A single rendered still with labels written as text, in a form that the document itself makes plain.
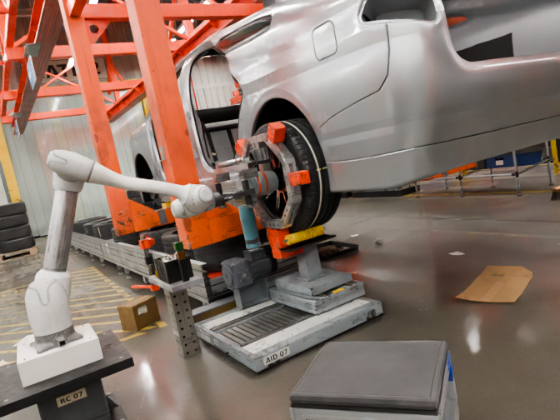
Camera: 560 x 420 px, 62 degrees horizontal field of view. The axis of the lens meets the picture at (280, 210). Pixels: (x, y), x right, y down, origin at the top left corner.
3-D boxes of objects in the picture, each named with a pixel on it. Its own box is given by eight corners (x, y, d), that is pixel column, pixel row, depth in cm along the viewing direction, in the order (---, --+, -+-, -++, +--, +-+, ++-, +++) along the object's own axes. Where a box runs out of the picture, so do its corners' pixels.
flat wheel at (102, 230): (113, 233, 753) (110, 219, 750) (148, 227, 733) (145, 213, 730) (86, 242, 691) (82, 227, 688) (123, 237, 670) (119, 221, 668)
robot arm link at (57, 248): (26, 320, 203) (30, 310, 223) (66, 322, 210) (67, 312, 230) (53, 147, 207) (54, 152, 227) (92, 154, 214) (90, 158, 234)
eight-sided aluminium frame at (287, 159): (308, 227, 250) (288, 127, 243) (298, 230, 246) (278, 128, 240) (259, 224, 296) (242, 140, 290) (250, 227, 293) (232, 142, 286)
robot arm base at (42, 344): (39, 357, 183) (36, 343, 183) (29, 346, 201) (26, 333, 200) (87, 339, 194) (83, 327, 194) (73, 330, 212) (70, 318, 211)
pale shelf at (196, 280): (204, 282, 240) (202, 277, 240) (172, 292, 231) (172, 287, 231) (176, 273, 276) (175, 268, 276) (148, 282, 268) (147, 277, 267)
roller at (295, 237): (328, 233, 272) (327, 223, 272) (287, 247, 257) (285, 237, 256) (322, 232, 277) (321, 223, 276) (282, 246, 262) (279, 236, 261)
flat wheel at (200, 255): (300, 247, 356) (294, 217, 353) (239, 274, 308) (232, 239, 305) (241, 247, 400) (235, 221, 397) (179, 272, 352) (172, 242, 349)
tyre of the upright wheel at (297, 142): (337, 242, 273) (349, 135, 244) (306, 254, 261) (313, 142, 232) (276, 200, 322) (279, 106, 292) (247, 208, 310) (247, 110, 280)
